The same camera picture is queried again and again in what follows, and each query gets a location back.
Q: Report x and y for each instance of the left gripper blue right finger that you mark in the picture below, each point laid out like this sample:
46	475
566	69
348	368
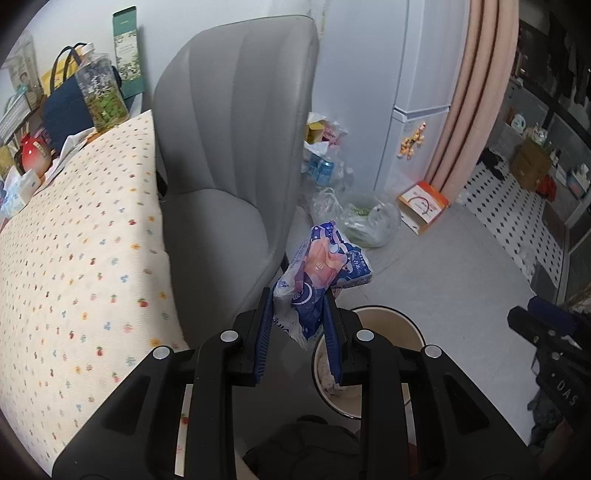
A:
334	335

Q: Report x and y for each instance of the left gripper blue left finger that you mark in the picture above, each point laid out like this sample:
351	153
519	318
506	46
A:
262	324

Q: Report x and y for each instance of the blue pink snack wrapper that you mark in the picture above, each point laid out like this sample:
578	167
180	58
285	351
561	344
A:
326	261

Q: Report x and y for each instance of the white tissue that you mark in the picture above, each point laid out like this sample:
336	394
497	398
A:
328	384

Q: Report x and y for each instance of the clear garbage bag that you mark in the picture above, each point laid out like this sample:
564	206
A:
367	220

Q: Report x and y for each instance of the orange white cardboard box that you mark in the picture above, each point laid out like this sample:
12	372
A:
420	206

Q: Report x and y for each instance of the white bag of recyclables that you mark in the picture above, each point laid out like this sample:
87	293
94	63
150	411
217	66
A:
324	162

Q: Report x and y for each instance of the brown cardboard carton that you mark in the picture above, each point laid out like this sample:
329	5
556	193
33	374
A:
530	166

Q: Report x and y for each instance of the grey upholstered chair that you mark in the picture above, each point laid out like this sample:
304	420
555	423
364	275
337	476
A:
229	113

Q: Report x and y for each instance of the white refrigerator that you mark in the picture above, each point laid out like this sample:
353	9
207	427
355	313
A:
387	73

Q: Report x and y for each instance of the papers on table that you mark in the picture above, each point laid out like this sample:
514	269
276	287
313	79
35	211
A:
72	145

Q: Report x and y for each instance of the pink curtain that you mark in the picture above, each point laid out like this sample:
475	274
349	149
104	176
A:
484	75

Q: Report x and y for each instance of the navy lunch bag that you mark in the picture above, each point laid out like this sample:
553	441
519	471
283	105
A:
64	112

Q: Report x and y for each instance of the blue tissue box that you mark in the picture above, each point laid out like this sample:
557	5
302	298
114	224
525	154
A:
19	191

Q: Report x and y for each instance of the large tea bottle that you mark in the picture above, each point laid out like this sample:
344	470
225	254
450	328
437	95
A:
98	84

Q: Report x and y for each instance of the green tall box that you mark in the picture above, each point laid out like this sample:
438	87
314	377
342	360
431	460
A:
126	48

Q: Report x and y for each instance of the white tote bag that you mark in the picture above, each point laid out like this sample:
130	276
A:
22	68

